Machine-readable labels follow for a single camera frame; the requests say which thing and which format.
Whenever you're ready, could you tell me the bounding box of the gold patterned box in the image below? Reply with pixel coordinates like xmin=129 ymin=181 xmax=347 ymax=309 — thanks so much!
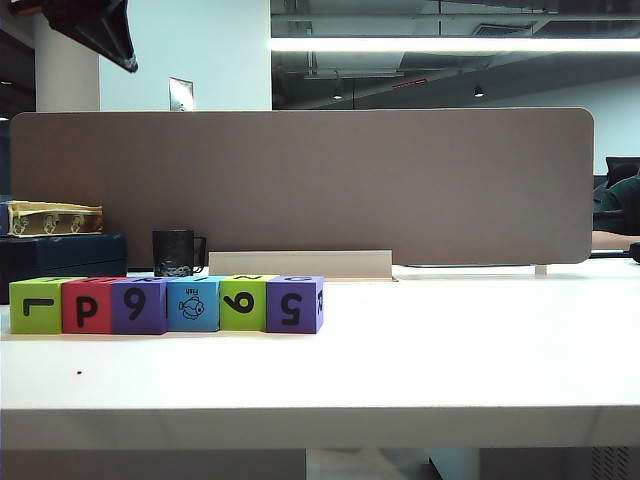
xmin=6 ymin=200 xmax=105 ymax=237

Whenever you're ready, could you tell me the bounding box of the brown fabric desk divider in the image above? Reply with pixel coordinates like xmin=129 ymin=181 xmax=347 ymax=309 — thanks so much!
xmin=8 ymin=107 xmax=596 ymax=267

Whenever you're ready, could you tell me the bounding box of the dark navy storage box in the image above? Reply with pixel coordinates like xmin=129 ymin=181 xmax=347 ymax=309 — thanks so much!
xmin=0 ymin=232 xmax=128 ymax=291

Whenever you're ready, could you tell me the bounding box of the black office chair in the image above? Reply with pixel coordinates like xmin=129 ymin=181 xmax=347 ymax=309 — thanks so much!
xmin=604 ymin=156 xmax=640 ymax=190

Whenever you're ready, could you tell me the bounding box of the black mug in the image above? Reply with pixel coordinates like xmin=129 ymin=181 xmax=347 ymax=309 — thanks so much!
xmin=151 ymin=228 xmax=208 ymax=278

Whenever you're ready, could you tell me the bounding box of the red foam block zebra picture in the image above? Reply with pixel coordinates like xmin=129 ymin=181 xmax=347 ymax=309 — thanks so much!
xmin=60 ymin=277 xmax=115 ymax=335

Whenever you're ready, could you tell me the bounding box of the dark vented panel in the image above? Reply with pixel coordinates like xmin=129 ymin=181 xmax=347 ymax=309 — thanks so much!
xmin=590 ymin=446 xmax=633 ymax=480

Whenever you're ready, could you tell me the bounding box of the green foam block letter L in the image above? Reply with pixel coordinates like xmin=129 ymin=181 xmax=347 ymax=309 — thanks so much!
xmin=8 ymin=277 xmax=65 ymax=336

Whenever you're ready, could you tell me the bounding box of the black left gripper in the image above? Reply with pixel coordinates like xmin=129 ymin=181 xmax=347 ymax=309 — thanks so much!
xmin=8 ymin=0 xmax=140 ymax=75

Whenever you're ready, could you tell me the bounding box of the white ceiling light strip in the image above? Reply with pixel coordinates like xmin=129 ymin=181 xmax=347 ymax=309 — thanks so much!
xmin=269 ymin=37 xmax=640 ymax=53

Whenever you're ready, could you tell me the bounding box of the person in dark green shirt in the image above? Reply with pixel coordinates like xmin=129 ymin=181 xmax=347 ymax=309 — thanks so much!
xmin=591 ymin=169 xmax=640 ymax=264

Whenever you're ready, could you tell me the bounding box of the silver wall sign plate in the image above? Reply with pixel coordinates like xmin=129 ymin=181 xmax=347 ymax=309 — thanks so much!
xmin=167 ymin=76 xmax=195 ymax=112

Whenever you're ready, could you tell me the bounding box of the green foam block letter N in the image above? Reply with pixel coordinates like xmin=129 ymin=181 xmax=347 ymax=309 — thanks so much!
xmin=218 ymin=274 xmax=270 ymax=333

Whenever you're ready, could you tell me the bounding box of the purple foam block letter D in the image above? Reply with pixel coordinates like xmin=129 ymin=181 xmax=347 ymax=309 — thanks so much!
xmin=110 ymin=277 xmax=170 ymax=336

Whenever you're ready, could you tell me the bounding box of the purple foam block letter G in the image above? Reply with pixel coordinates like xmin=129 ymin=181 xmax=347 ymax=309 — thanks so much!
xmin=265 ymin=274 xmax=326 ymax=335

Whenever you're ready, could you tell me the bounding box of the blue foam block fish picture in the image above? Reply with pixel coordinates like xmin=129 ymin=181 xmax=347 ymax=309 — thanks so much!
xmin=165 ymin=275 xmax=223 ymax=333

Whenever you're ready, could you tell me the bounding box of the beige cable tray rail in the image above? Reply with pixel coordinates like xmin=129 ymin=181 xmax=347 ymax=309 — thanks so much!
xmin=207 ymin=250 xmax=394 ymax=280

